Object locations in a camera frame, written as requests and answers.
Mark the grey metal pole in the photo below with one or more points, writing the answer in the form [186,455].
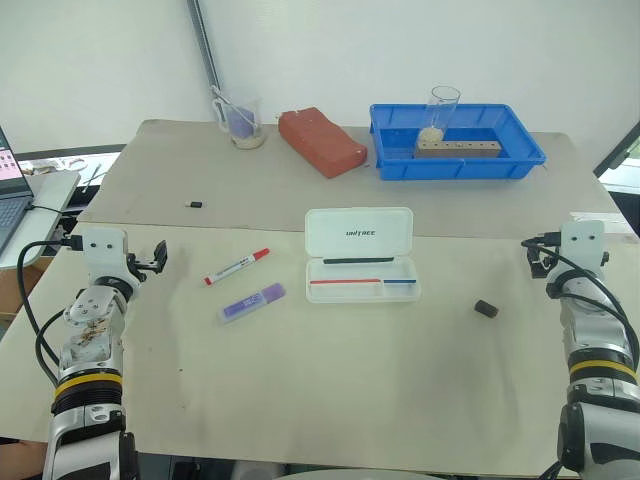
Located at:
[205,45]

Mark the black monitor edge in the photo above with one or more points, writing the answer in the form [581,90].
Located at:
[617,150]

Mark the blue plastic bin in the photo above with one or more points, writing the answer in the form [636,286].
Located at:
[450,167]

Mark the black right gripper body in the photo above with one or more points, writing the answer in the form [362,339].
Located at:
[550,260]

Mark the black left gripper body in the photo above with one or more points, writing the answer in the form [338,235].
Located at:
[136,265]

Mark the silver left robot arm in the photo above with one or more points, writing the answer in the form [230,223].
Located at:
[90,345]

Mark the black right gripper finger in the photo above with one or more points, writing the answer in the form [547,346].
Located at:
[534,262]

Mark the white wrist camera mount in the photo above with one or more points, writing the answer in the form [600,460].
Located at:
[582,242]
[102,250]

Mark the purple highlighter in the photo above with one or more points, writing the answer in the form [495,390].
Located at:
[252,303]

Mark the small black eraser block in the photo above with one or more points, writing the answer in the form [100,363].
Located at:
[486,308]

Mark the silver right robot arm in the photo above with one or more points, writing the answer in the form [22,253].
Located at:
[595,350]

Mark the clear plastic measuring cup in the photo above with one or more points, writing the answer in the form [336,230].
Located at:
[242,122]

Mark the clear drinking glass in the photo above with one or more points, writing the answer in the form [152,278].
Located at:
[440,117]

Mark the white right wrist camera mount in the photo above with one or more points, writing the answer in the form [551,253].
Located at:
[582,242]

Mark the red brick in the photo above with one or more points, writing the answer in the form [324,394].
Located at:
[320,140]

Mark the wooden block with holes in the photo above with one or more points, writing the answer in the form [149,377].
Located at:
[457,149]

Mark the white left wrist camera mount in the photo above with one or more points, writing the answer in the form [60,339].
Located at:
[102,250]

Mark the white open pencil case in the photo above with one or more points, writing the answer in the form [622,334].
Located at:
[360,255]

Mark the small black cap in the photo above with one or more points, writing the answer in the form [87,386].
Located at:
[195,204]

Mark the grey laptop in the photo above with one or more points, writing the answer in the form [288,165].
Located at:
[10,200]

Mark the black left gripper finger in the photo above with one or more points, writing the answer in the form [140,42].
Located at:
[154,267]
[161,249]

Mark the white marker with red cap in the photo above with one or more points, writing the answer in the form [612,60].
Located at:
[235,267]

